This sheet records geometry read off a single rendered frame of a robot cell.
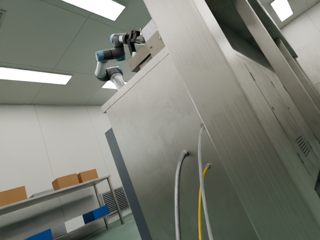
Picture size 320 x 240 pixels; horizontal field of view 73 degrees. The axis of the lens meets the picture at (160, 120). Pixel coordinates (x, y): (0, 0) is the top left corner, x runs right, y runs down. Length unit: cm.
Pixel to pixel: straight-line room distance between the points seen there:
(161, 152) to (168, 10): 73
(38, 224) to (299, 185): 426
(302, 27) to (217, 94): 666
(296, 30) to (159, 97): 613
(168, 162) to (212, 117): 71
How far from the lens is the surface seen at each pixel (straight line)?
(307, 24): 690
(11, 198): 381
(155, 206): 107
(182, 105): 89
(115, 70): 204
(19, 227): 431
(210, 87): 26
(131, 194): 161
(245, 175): 25
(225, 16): 152
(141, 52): 114
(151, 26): 141
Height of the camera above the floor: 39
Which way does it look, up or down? 15 degrees up
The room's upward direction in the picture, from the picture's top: 23 degrees counter-clockwise
